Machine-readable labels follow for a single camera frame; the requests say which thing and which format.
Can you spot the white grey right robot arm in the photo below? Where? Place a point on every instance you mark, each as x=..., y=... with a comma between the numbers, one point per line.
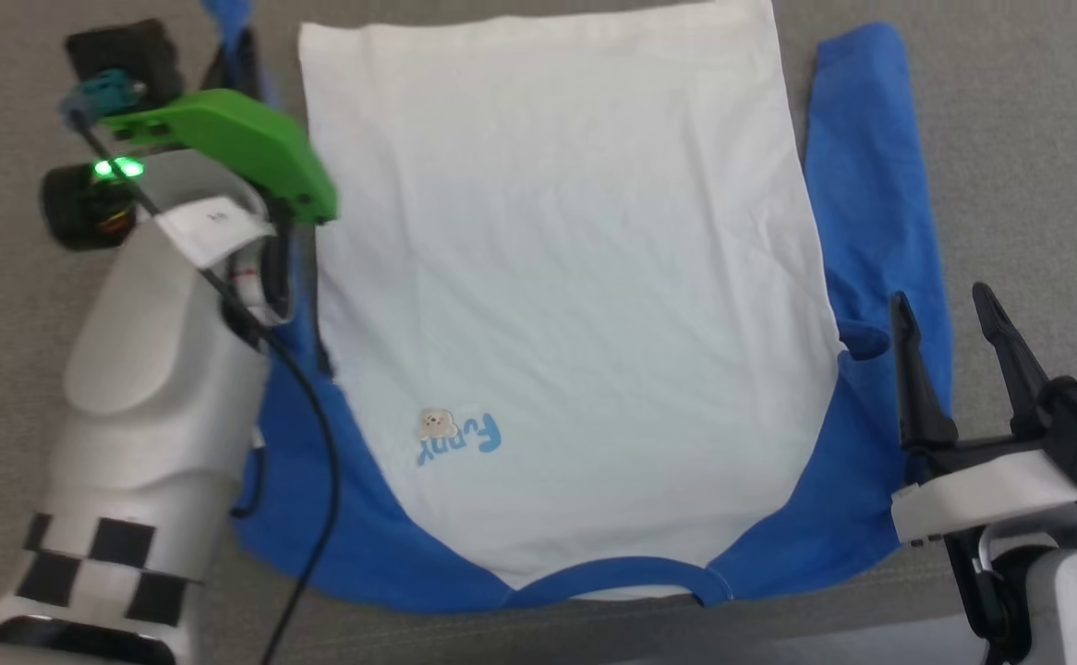
x=1065, y=600

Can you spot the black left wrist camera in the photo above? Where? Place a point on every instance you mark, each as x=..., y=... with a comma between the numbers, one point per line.
x=127, y=51

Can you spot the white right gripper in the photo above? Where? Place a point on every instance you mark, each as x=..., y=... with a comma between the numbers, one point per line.
x=982, y=494

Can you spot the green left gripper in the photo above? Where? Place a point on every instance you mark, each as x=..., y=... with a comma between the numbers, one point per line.
x=234, y=139

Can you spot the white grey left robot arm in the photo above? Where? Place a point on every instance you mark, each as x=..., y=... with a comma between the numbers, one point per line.
x=160, y=388

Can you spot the white and blue t-shirt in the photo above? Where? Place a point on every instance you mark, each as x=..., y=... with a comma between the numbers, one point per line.
x=548, y=277

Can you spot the white paper label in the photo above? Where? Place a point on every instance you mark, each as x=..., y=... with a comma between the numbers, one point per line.
x=215, y=226

